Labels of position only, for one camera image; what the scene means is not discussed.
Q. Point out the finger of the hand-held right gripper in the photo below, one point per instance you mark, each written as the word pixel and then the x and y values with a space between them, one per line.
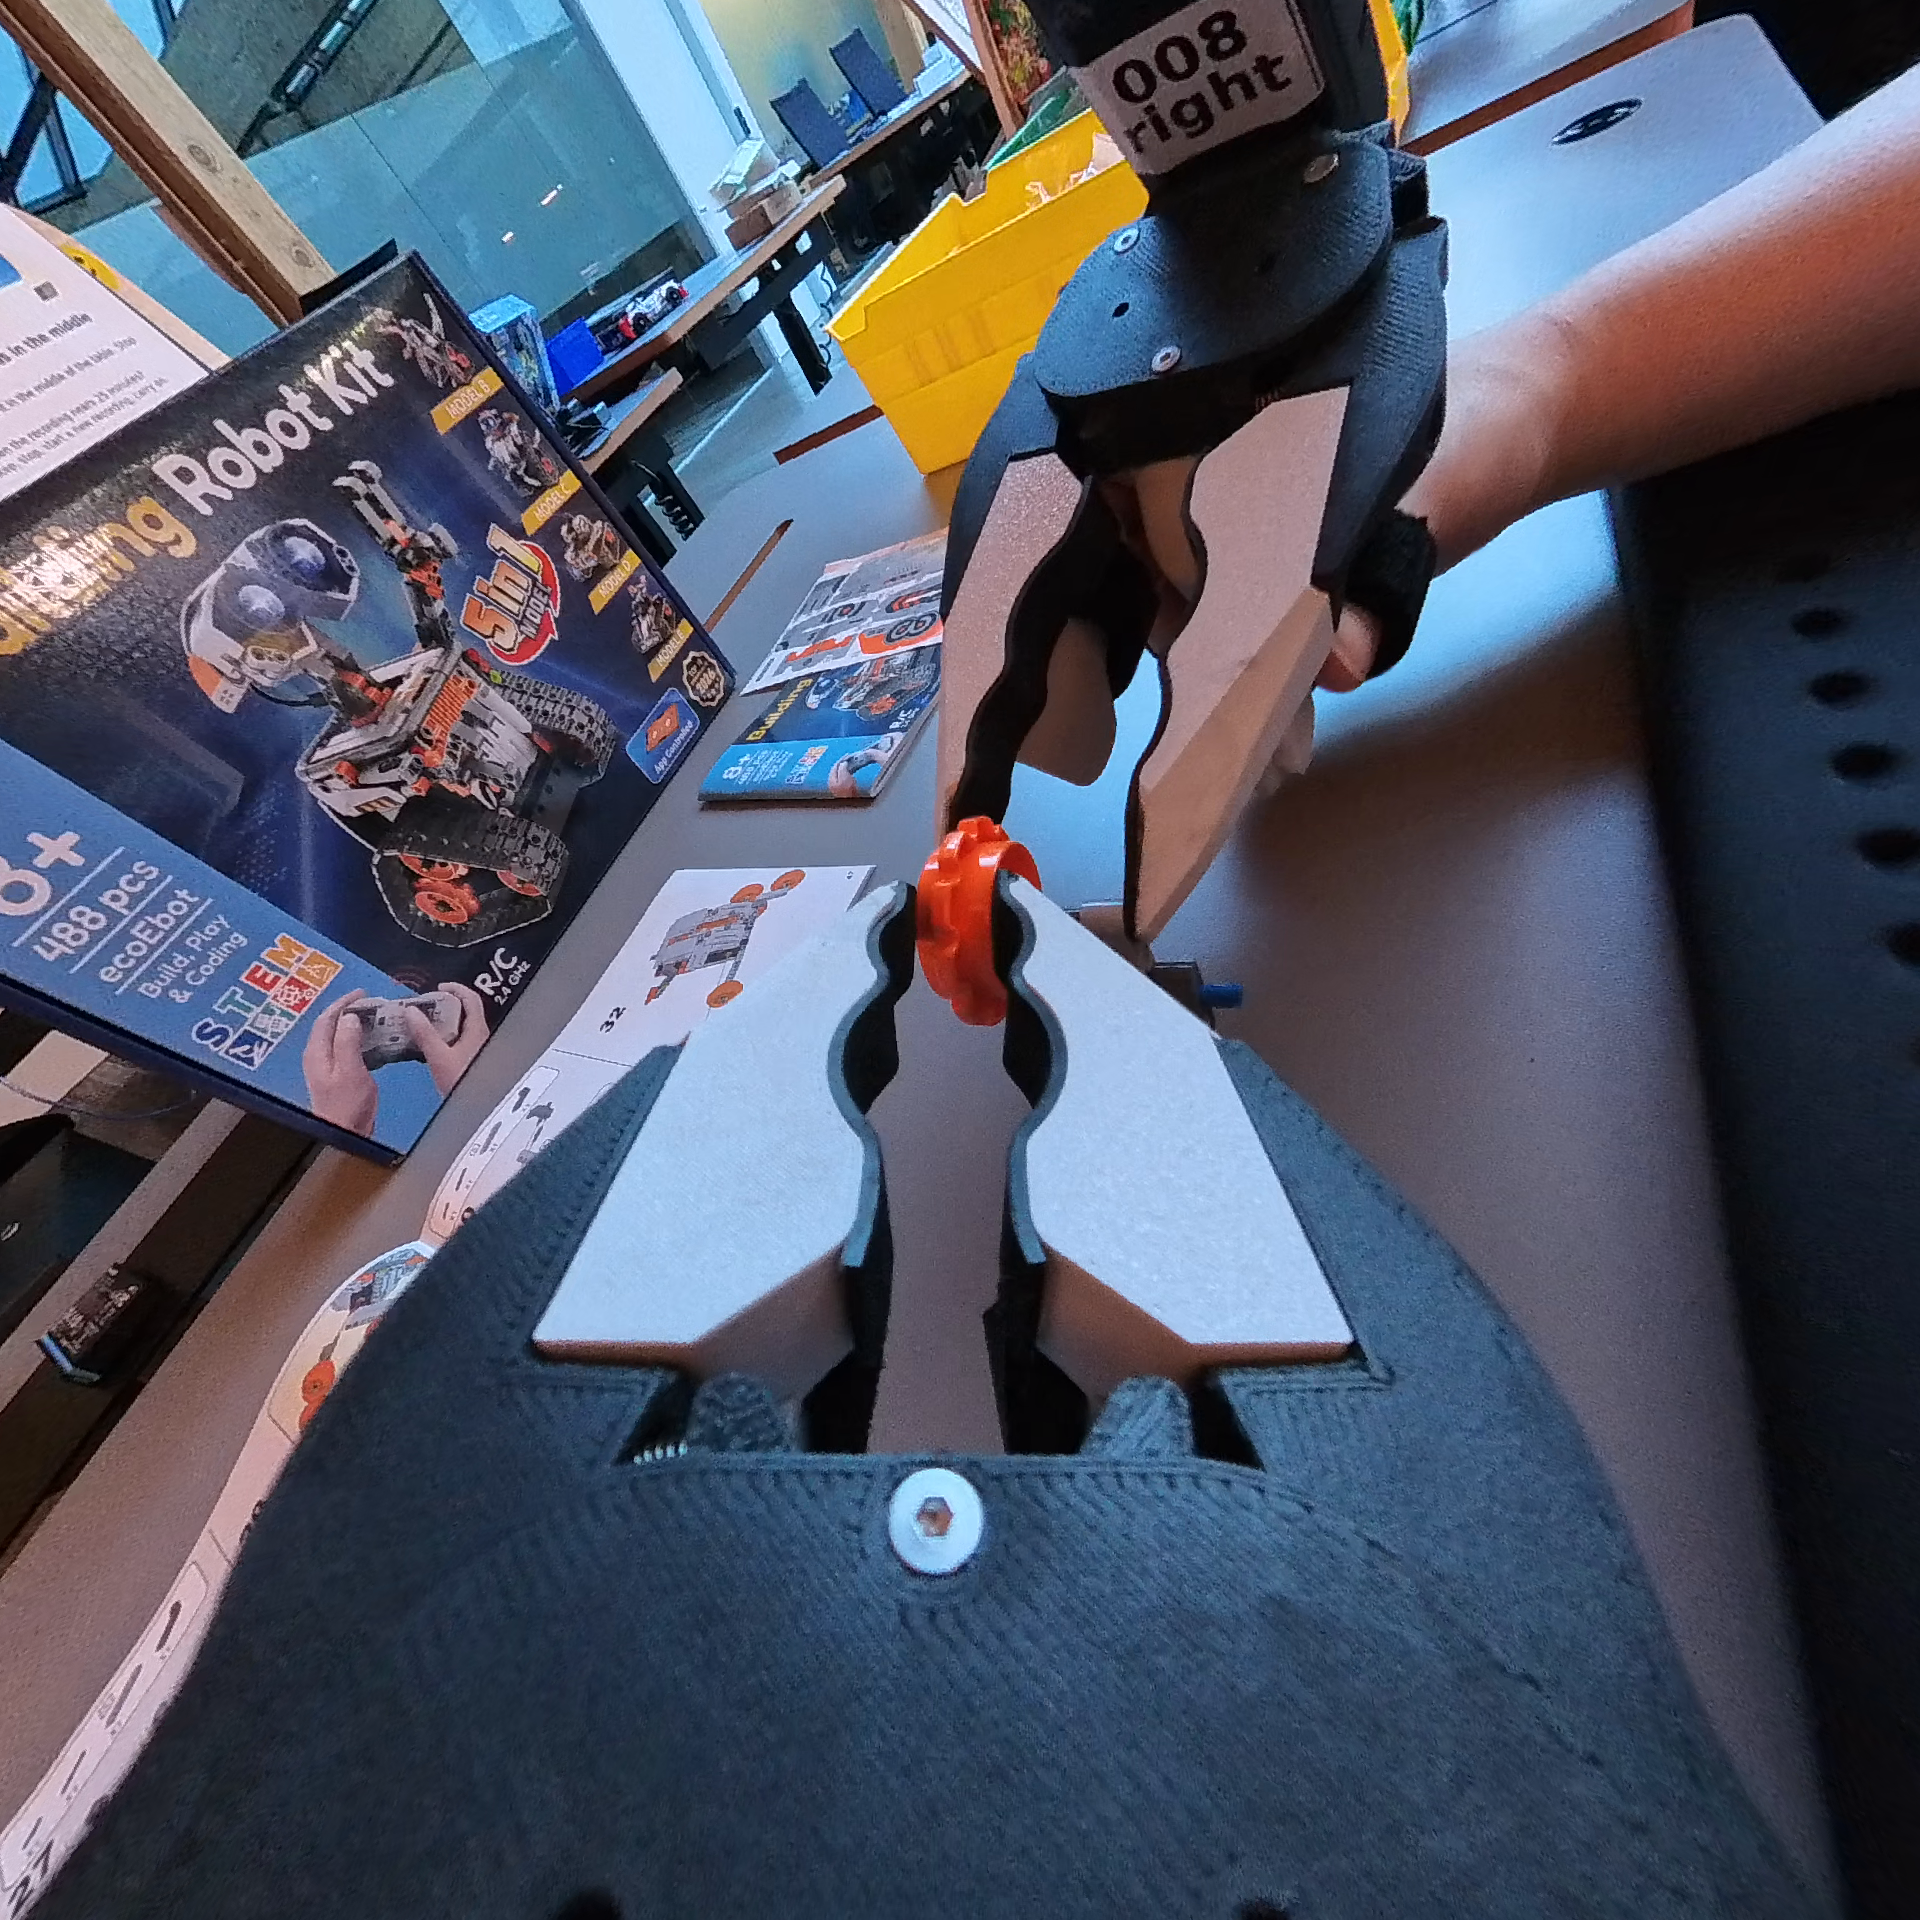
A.
pixel 1261 601
pixel 998 586

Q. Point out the orange wheel grey beam assembly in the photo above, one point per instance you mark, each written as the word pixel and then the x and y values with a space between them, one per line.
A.
pixel 975 922

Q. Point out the grey desk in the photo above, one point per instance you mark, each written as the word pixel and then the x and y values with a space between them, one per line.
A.
pixel 1471 975

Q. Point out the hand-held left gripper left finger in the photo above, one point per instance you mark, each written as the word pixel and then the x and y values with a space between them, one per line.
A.
pixel 721 1202

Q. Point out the person's right hand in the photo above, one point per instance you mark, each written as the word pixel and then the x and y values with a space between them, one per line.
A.
pixel 1478 436

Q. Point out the blue office chair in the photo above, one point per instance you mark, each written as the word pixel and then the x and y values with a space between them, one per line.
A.
pixel 866 71
pixel 807 130

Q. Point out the yellow plastic bin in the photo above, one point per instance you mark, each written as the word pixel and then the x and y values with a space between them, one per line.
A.
pixel 960 330

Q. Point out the printed sticker sheet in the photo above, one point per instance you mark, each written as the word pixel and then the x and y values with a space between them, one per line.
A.
pixel 855 609

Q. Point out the clear plastic bag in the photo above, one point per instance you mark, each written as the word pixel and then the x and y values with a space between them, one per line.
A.
pixel 1073 169

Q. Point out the blue closed booklet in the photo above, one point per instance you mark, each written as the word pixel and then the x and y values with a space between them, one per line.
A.
pixel 825 743

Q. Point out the person's right forearm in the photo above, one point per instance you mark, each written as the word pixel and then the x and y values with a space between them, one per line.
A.
pixel 1695 330

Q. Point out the white printed paper sheet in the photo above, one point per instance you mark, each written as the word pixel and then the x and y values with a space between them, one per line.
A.
pixel 76 347

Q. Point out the blue robot kit box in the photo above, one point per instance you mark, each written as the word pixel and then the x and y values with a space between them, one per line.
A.
pixel 345 675

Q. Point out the small black device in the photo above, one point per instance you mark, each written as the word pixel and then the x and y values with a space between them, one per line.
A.
pixel 93 1321

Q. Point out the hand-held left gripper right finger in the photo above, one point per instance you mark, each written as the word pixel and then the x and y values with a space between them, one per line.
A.
pixel 1184 1202

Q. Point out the toy car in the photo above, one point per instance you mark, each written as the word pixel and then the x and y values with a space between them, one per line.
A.
pixel 638 307

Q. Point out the open white instruction booklet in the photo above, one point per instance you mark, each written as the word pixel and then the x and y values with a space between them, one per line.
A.
pixel 494 1142

